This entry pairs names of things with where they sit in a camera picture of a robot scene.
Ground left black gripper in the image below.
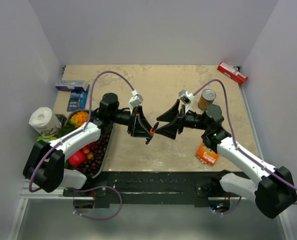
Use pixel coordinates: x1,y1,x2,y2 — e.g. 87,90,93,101
110,105,154,138

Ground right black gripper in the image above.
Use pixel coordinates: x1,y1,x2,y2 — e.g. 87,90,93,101
155,99,210,140

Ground orange black padlock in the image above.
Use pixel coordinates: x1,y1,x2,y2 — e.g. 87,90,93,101
145,121,159,145

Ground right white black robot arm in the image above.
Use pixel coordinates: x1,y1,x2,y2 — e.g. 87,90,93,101
155,101,297,219

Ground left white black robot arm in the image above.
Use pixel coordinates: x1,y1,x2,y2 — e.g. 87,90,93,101
22,91,154,196

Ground tin can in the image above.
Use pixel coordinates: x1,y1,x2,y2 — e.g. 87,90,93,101
198,89,216,111

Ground orange blister pack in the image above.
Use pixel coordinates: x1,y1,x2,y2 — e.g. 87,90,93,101
196,143,220,166

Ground small peach fruits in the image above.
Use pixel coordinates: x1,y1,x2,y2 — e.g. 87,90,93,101
81,145,94,160

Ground orange flower pineapple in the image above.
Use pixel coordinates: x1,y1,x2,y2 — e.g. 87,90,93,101
55,110,89,138

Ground purple grapes bunch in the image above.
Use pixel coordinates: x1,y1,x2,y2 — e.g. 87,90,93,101
76,132,111,177

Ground blue blister pack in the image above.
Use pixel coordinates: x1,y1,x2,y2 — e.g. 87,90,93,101
66,84,90,112

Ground grey fruit tray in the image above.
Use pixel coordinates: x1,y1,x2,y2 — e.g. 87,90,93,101
64,110,111,178

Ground red apple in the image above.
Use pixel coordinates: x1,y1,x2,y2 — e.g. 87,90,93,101
68,150,87,167

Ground blue white box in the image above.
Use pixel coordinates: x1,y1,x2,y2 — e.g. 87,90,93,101
55,80,88,92

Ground red cardboard box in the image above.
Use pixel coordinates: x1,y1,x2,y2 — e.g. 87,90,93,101
217,62,248,85

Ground green box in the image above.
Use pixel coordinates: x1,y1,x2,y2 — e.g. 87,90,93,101
36,135,57,143

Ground paper towel roll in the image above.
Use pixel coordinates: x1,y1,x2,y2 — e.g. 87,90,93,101
28,107,62,138

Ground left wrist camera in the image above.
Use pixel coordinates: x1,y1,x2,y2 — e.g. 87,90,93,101
128,89,144,115

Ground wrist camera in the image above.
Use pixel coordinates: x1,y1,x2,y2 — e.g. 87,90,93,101
128,89,144,115
178,89,195,114

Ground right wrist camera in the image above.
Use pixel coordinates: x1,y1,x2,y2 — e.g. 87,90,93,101
178,89,195,114

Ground aluminium rail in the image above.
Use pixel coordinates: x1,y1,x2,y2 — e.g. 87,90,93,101
19,182,93,200

